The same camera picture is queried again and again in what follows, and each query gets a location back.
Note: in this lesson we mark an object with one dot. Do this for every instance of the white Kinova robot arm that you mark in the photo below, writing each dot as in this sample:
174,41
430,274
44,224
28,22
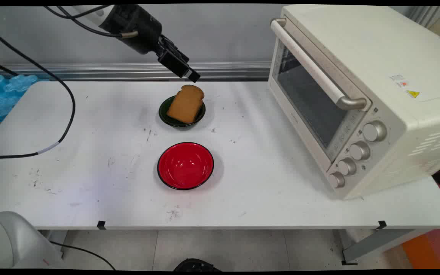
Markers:
10,240

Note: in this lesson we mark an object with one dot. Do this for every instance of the brown bread slice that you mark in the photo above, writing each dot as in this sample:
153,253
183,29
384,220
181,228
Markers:
185,105

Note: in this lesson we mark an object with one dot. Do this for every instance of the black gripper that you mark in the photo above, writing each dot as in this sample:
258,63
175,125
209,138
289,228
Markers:
138,26

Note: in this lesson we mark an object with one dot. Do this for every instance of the yellow warning sticker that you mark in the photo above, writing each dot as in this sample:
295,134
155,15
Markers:
413,94

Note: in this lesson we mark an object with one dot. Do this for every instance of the orange floor box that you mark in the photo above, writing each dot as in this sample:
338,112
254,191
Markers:
420,250

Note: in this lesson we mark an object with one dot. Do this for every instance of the blue bubble wrap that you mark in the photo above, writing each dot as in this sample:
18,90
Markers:
0,99

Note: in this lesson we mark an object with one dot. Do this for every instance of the grey corrugated panel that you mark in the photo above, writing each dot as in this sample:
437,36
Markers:
426,15

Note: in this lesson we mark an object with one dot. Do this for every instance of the white oven label sticker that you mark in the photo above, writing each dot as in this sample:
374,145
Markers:
399,80

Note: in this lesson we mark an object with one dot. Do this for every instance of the aluminium rail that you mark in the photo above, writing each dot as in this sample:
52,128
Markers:
109,70

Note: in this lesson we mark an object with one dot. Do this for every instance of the red bowl with black rim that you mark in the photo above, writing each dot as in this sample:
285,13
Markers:
185,166

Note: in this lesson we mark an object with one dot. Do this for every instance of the black tape tab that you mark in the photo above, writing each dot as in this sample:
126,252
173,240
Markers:
382,224
101,225

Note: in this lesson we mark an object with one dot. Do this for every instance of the dark green bowl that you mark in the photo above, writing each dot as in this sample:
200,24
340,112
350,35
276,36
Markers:
163,114

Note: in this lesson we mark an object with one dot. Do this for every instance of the black round floor object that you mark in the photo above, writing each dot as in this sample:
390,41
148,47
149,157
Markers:
196,264

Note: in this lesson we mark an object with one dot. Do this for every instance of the cream toaster oven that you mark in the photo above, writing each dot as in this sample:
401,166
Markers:
388,57

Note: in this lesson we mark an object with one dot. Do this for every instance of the grey table leg frame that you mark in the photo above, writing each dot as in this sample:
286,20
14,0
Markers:
376,244

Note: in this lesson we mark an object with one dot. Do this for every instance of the large silver oven knob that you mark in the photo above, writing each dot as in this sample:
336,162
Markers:
374,131

